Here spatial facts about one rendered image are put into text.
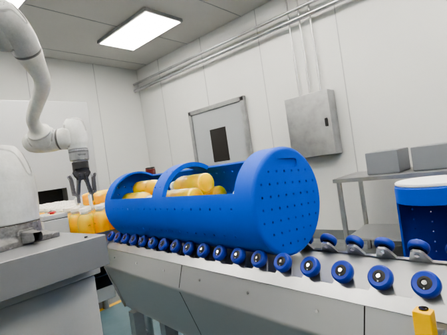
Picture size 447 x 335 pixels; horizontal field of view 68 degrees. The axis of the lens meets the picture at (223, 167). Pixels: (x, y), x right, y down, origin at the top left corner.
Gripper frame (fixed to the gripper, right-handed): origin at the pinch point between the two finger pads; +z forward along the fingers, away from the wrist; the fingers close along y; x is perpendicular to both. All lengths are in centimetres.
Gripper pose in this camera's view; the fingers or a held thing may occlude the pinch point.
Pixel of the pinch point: (86, 202)
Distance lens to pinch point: 175.9
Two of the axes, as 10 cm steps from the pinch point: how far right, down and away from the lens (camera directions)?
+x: -6.6, 0.9, 7.4
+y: 7.4, -1.1, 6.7
